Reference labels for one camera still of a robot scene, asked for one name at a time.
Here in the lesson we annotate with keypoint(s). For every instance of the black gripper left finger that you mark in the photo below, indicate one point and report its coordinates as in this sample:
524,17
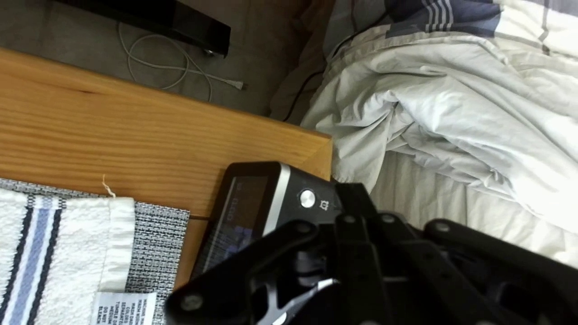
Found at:
282,279

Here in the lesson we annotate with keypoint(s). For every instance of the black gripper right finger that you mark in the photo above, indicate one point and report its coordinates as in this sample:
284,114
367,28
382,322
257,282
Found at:
443,273

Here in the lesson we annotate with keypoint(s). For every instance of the black clock radio with buttons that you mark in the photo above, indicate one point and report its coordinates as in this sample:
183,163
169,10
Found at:
257,197

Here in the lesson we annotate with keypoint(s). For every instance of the grey woven placemat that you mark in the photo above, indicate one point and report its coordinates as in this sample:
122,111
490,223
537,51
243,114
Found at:
158,241

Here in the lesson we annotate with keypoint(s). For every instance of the white bed duvet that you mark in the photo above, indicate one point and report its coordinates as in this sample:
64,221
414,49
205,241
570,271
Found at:
452,125

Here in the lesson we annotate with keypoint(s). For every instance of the white striped dish towel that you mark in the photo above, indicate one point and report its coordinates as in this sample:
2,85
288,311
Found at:
67,260

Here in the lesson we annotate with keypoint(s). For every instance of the black flat device on floor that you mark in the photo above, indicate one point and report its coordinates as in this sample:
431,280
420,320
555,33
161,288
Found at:
165,17

